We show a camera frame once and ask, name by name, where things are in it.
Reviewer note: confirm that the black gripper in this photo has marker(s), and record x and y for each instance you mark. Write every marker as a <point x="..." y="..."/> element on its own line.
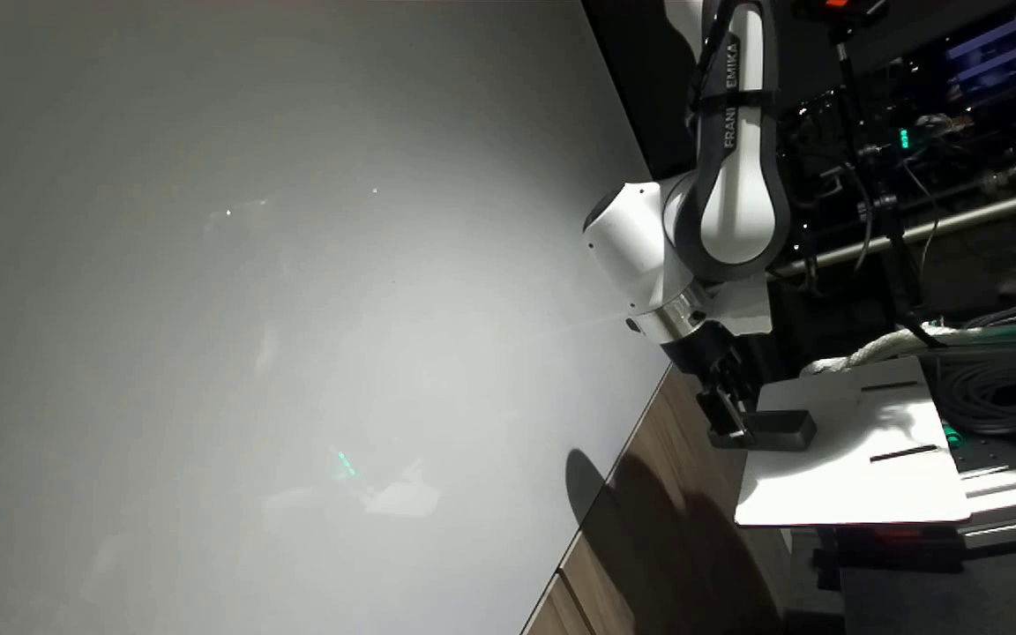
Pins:
<point x="719" y="356"/>

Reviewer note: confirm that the black whiteboard eraser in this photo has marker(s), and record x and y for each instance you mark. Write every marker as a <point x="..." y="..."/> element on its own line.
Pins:
<point x="785" y="431"/>

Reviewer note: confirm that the large white whiteboard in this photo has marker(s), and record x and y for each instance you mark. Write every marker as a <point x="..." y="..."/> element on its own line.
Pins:
<point x="176" y="293"/>

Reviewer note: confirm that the small white platform board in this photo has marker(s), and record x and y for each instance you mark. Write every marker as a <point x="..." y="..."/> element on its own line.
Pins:
<point x="862" y="480"/>

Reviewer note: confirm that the monitor with blue screen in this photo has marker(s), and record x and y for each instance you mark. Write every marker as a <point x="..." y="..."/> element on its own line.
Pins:
<point x="1002" y="53"/>

